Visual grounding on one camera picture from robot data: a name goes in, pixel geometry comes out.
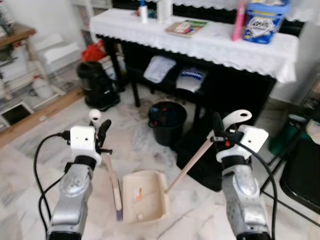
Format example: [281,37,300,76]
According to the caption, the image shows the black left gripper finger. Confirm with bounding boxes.
[98,119,112,146]

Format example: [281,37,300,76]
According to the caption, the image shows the beige long-handled dustpan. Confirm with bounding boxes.
[121,108,253,225]

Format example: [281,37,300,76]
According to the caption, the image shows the black piano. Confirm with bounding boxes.
[95,35,278,193]

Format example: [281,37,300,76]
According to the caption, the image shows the black vacuum cleaner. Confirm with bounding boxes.
[76,61,121,112]

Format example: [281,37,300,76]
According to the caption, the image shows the black round waste bin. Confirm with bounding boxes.
[148,101,188,147]

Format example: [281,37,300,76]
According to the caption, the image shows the white and blue packet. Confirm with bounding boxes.
[175,66,208,94]

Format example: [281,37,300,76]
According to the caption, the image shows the green container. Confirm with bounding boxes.
[268,115,307,157]

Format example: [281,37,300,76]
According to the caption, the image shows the white lace tablecloth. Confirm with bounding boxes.
[89,7,300,84]

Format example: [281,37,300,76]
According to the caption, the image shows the white plastic jug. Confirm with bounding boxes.
[30,75,54,100]

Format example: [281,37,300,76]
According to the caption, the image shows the red plastic bag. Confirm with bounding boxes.
[81,41,107,63]

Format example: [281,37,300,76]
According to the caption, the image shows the black folding chair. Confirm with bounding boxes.
[260,114,320,227]

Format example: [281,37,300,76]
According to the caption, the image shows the white storage boxes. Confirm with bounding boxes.
[32,34,83,76]

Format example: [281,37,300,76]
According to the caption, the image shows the green covered book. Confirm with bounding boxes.
[165,19,209,39]

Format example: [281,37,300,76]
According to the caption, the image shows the pink bottle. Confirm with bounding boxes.
[232,0,250,42]

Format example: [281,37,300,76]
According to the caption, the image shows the blue plastic tub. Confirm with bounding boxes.
[243,0,291,45]

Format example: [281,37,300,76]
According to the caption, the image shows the white shelf unit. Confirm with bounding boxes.
[72,0,113,46]

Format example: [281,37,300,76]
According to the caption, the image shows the white bottle with blue cap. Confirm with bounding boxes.
[138,0,150,24]

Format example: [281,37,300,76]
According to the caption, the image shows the plain white bottle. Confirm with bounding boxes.
[156,0,174,25]

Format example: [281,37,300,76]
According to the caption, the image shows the wooden shelf rack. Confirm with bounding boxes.
[0,22,67,108]

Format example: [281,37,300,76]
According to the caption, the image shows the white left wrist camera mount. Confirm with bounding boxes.
[69,126,103,166]

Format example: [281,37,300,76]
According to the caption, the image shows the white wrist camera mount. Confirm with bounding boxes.
[227,125,270,162]
[69,126,103,166]

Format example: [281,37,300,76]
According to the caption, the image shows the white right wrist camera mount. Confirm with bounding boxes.
[227,125,270,162]

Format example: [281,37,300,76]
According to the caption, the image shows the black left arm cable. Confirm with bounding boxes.
[33,130,72,236]

